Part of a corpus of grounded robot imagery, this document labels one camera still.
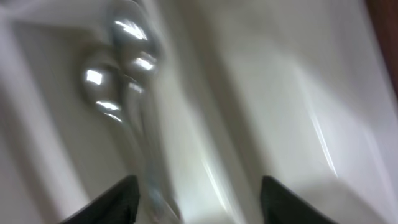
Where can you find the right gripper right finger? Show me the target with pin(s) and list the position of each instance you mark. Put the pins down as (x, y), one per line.
(279, 205)

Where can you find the large steel spoon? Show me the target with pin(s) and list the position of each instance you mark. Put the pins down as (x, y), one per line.
(139, 54)
(104, 89)

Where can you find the white plastic cutlery tray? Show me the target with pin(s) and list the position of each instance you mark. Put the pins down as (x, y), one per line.
(295, 90)

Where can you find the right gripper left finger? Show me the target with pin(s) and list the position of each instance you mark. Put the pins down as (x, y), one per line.
(118, 205)

